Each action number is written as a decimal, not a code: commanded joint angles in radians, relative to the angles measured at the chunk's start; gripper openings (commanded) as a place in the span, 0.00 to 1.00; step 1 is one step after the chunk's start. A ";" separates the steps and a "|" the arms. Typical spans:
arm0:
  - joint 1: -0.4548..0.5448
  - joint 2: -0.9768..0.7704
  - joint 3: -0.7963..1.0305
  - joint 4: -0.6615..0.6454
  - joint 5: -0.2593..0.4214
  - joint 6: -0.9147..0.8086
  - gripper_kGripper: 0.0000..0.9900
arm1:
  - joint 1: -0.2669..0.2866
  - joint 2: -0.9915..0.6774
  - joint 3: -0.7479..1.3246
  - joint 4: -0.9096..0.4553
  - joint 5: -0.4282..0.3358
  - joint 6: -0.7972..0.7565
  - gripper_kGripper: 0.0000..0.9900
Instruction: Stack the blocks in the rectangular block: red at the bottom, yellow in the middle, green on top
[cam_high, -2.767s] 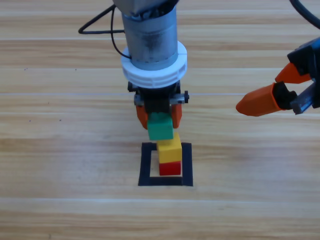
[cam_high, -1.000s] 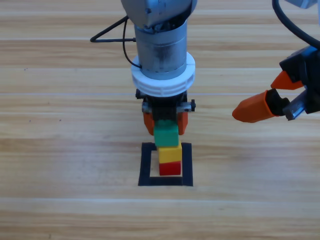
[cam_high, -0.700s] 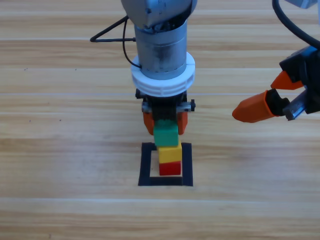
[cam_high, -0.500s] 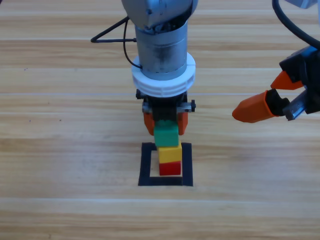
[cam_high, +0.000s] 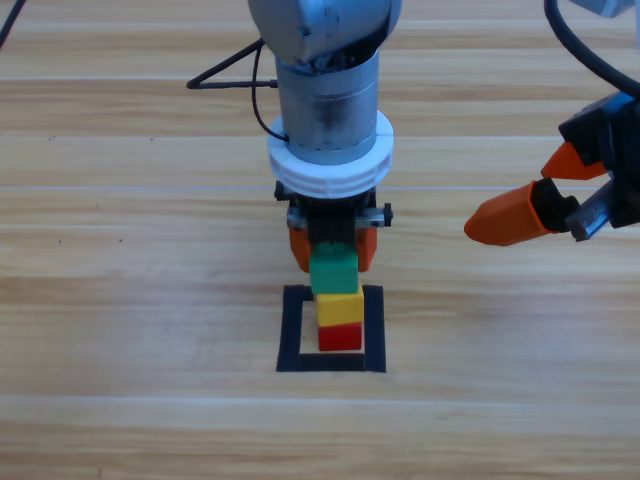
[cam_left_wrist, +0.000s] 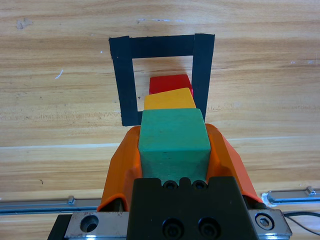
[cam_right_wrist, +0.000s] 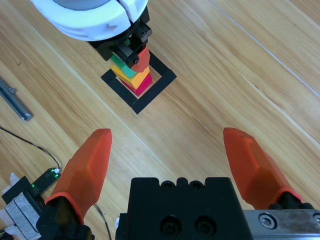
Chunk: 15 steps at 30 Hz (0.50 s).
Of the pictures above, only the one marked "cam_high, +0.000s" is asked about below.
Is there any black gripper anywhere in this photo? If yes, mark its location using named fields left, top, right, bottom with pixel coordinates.
left=463, top=91, right=640, bottom=248
left=273, top=179, right=395, bottom=274

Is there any green cube block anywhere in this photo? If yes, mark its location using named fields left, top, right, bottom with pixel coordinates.
left=308, top=242, right=360, bottom=296

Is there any yellow cube block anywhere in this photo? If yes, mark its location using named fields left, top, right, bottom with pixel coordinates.
left=315, top=289, right=365, bottom=329

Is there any red cube block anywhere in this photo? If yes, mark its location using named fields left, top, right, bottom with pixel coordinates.
left=317, top=321, right=363, bottom=353

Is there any black tape square outline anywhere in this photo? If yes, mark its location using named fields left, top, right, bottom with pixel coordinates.
left=275, top=284, right=388, bottom=374

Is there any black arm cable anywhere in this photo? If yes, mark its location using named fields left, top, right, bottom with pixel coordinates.
left=0, top=0, right=291, bottom=144
left=543, top=0, right=640, bottom=99

